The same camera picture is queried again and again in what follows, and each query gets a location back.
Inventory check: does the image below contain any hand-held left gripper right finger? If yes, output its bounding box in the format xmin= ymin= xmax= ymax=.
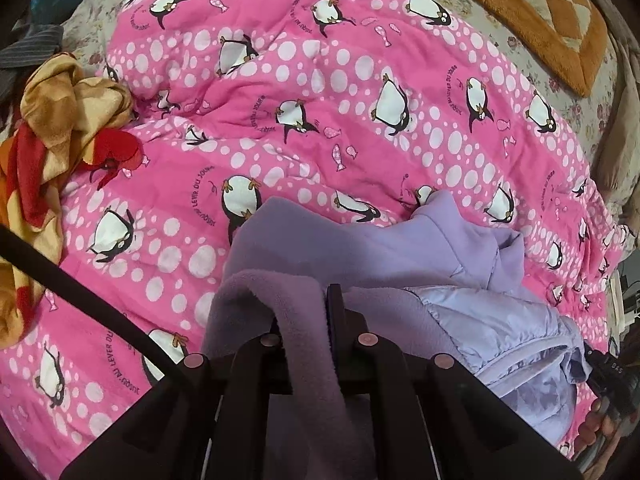
xmin=325 ymin=284 xmax=585 ymax=480

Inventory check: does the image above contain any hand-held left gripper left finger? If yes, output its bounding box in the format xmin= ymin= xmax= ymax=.
xmin=59 ymin=332 xmax=295 ymax=480

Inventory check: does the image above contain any purple fleece jacket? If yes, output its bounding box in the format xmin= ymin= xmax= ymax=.
xmin=200 ymin=191 xmax=593 ymax=480

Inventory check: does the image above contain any person's right hand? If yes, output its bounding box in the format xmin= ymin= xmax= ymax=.
xmin=572 ymin=397 xmax=640 ymax=463

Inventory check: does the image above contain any beige cloth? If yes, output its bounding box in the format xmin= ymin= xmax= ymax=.
xmin=594 ymin=75 xmax=640 ymax=213

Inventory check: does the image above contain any pink penguin print blanket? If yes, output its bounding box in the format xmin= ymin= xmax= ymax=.
xmin=0 ymin=0 xmax=631 ymax=480

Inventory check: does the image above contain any floral bed sheet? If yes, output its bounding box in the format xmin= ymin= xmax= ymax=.
xmin=65 ymin=0 xmax=633 ymax=241

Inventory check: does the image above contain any yellow orange cartoon towel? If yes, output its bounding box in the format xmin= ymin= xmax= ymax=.
xmin=0 ymin=51 xmax=146 ymax=351

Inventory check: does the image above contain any orange checkered mat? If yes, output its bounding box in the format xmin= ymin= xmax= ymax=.
xmin=410 ymin=0 xmax=608 ymax=98

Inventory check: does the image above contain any grey striped garment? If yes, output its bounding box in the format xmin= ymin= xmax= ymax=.
xmin=0 ymin=24 xmax=64 ymax=72

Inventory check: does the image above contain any black cable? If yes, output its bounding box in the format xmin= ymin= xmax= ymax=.
xmin=0 ymin=225 xmax=198 ymax=393

